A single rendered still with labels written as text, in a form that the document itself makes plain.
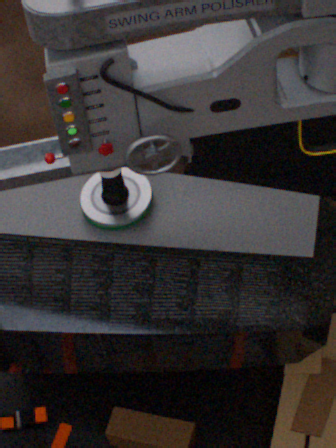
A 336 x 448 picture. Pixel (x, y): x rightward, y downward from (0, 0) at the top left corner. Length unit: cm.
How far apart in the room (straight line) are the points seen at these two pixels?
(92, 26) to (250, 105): 52
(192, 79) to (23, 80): 225
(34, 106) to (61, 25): 222
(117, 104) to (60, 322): 80
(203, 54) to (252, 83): 15
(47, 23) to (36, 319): 107
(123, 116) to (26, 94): 209
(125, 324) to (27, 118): 175
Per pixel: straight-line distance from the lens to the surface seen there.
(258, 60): 206
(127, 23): 188
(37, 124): 397
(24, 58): 437
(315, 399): 280
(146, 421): 289
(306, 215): 249
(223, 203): 251
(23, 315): 260
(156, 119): 213
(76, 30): 188
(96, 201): 249
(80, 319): 254
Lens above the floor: 279
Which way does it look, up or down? 53 degrees down
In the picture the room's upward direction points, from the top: 8 degrees counter-clockwise
